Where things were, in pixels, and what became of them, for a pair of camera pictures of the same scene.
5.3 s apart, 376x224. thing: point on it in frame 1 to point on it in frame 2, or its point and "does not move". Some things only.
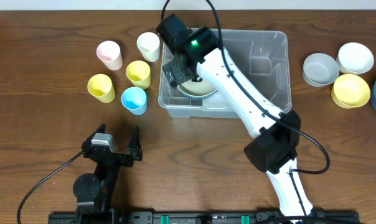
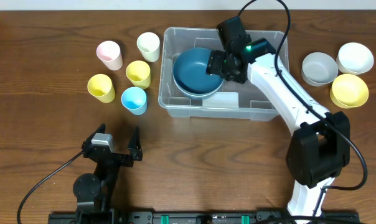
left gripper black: [114, 157] does not move
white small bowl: [355, 58] does not move
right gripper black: [174, 72] to [215, 64]
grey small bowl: [320, 70] does not move
